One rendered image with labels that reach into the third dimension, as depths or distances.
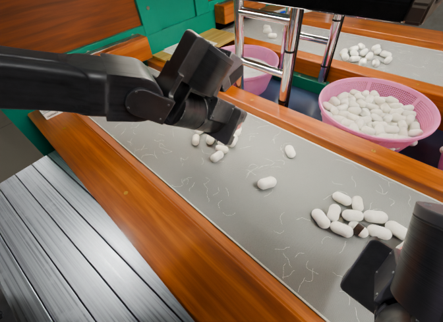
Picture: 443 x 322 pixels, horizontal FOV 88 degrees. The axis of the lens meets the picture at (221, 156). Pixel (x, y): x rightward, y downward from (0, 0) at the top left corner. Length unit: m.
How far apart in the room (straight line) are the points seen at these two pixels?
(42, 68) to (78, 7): 0.60
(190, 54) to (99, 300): 0.44
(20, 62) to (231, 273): 0.35
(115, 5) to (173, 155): 0.55
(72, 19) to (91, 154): 0.43
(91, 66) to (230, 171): 0.32
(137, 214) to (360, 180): 0.43
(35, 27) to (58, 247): 0.57
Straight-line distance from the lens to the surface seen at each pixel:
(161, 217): 0.43
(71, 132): 0.71
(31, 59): 0.30
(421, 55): 1.09
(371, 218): 0.47
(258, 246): 0.41
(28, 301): 0.60
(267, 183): 0.45
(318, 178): 0.51
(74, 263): 0.58
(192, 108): 0.33
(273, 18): 0.58
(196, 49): 0.31
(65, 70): 0.28
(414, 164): 0.58
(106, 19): 0.91
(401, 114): 0.76
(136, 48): 0.88
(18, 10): 0.84
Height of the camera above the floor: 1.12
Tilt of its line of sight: 47 degrees down
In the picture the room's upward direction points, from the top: 6 degrees counter-clockwise
